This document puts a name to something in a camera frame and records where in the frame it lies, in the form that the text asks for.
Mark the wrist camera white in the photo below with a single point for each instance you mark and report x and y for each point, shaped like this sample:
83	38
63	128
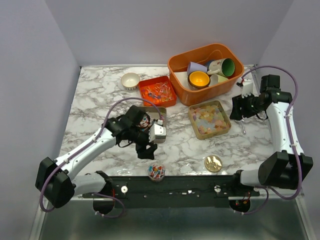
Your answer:
247	87
157	132

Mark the white ceramic bowl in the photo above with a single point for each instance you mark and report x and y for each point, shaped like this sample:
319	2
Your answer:
130	81

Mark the yellow inside bowl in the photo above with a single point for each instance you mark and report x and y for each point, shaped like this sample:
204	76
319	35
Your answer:
198	80

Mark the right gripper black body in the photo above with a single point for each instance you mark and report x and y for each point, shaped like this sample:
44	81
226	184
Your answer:
250	106

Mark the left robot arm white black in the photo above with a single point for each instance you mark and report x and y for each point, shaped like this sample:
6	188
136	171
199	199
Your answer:
58	180

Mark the floral mug green inside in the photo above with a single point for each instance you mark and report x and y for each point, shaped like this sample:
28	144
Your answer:
224	67

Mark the orange square candy tray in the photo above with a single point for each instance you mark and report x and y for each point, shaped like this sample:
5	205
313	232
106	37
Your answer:
159	91

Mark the clear glass jar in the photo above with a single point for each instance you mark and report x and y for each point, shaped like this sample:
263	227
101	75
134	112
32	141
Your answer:
156	172

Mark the brown tray with lollipops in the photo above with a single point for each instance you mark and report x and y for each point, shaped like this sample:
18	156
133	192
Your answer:
154	115

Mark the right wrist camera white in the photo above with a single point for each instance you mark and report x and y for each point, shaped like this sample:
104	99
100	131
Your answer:
247	87

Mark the large orange plastic bin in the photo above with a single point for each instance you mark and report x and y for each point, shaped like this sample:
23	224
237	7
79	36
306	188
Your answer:
178	77

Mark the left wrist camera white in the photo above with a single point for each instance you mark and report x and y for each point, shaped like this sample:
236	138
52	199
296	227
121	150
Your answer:
157	132

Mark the metal scoop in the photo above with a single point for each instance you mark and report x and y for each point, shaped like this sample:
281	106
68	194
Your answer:
242	123

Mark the lavender cup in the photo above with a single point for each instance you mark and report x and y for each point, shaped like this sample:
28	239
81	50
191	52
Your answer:
195	67

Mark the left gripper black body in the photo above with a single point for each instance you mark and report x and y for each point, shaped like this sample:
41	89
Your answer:
143	137

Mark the blue cup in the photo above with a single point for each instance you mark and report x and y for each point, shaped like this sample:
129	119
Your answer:
209	62

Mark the cream cup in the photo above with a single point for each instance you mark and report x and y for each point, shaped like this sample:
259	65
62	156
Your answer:
217	79

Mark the gold tin with popsicle candies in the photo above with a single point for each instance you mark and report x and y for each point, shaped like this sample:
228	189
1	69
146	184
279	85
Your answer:
208	120

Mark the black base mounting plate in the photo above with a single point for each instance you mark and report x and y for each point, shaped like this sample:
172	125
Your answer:
182	191

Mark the gold round jar lid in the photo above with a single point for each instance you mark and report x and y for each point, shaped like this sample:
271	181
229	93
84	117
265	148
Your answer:
213	163

